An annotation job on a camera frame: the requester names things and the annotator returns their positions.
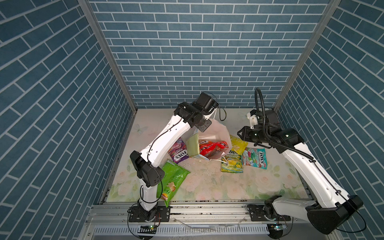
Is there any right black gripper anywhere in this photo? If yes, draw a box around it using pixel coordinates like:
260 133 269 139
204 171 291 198
235 124 269 144

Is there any teal Fox's candy bag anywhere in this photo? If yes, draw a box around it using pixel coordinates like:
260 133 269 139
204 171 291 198
242 148 267 170

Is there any orange yellow snack packet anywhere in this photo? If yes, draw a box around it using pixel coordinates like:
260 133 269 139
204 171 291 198
199 140 213 145

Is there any white green paper bag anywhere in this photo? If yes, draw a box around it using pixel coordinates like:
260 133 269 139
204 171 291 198
183 120 232 161

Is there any green yellow lemon candy bag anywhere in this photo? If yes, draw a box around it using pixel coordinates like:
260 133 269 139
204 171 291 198
221 151 243 174

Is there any purple Fox's candy bag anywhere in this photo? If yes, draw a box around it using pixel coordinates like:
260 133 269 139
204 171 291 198
168 138 189 164

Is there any bright green snack packet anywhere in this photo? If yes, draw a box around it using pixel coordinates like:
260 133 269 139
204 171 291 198
157 160 190 207

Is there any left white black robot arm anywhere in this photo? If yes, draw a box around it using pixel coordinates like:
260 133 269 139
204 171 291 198
130 93 219 213

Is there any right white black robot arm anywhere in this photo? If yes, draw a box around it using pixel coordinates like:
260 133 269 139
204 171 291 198
237 110 363 235

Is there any red snack packet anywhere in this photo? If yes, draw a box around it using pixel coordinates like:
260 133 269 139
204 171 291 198
199 141 228 158

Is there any floral table mat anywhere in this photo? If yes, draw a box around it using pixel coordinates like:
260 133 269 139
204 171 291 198
107 109 309 203

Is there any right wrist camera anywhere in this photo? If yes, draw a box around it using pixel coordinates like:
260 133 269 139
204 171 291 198
247 110 259 130

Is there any right black corrugated cable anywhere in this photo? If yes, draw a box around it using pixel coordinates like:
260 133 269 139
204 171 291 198
254 87 314 161

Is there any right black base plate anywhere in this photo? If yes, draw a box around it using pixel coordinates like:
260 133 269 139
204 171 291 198
246 204 291 222

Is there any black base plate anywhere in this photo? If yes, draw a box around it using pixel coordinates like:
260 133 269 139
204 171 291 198
127 204 171 223
246 204 291 222

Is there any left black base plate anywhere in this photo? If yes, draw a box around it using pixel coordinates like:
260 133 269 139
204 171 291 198
127 204 171 223

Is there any aluminium mounting rail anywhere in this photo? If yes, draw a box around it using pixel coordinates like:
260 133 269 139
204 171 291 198
79 201 342 240

